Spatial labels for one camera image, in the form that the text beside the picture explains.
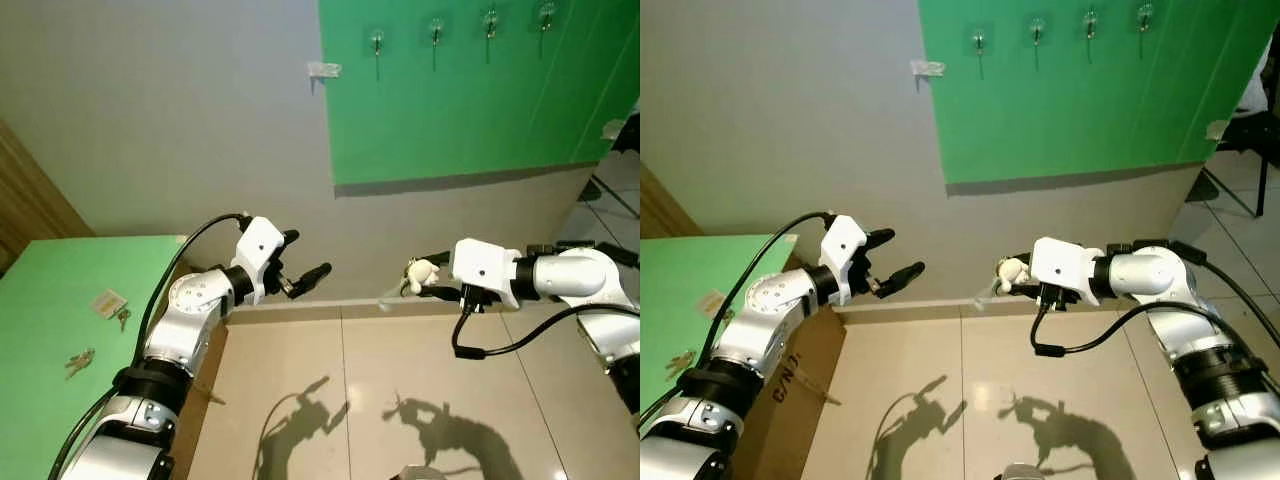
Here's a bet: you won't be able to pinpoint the green table cover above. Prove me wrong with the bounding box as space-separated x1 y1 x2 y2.
640 233 798 416
0 235 191 480

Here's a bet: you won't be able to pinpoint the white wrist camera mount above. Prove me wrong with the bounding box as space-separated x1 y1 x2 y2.
237 216 286 301
820 215 869 306
450 238 521 301
1030 237 1101 301

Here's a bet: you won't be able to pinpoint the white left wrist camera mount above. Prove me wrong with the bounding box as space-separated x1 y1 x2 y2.
237 216 286 301
820 215 869 306

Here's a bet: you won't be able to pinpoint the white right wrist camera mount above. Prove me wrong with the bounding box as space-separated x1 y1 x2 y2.
450 238 521 301
1030 237 1101 301

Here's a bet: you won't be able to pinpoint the grey pillow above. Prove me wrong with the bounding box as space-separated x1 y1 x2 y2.
1240 30 1280 111

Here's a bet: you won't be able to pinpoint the keys with white plush charm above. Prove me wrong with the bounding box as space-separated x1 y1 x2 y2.
378 257 441 311
975 258 1031 309

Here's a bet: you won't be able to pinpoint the green wall board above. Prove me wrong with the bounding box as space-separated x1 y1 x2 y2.
318 0 641 188
917 0 1280 188

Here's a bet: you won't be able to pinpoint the brown wooden panel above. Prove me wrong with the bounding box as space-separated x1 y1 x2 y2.
640 165 691 241
0 120 96 276

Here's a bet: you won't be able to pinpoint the brown cardboard box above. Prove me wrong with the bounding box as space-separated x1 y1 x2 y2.
165 265 229 480
735 255 849 480

